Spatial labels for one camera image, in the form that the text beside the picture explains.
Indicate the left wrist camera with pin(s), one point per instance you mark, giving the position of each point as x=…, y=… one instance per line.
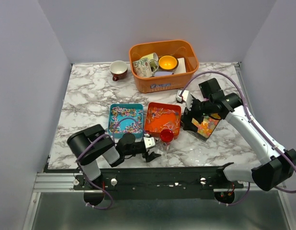
x=149, y=142

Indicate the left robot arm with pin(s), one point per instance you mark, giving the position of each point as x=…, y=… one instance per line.
x=91, y=143

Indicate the lavender cup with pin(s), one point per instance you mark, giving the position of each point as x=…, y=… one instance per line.
x=163, y=73

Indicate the clear plastic jar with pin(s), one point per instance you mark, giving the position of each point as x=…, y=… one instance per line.
x=164, y=146

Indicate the gold tin candy tray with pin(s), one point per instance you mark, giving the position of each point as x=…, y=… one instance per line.
x=203, y=130

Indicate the orange candy tray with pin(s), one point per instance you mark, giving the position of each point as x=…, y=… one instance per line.
x=161, y=116

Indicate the red jar lid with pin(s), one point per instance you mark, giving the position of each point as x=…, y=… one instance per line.
x=166, y=135

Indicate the maroon white cup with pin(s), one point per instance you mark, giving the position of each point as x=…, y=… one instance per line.
x=118, y=69

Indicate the floral patterned mug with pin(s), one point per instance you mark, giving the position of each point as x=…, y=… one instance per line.
x=146, y=66

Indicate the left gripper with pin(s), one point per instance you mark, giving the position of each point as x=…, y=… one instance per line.
x=153, y=155

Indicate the orange plastic bin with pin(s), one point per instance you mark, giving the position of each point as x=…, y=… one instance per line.
x=176, y=48

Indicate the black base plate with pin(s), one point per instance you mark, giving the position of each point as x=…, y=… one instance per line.
x=164, y=183

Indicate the teal candy tray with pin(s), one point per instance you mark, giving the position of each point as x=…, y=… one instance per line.
x=126, y=118

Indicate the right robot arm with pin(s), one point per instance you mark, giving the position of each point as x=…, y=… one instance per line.
x=276, y=163

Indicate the orange black bowl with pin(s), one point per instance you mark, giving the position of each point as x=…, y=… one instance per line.
x=168, y=63

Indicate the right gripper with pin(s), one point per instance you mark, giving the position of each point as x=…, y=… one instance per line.
x=186, y=118

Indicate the aluminium rail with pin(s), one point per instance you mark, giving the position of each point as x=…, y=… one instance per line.
x=68, y=182

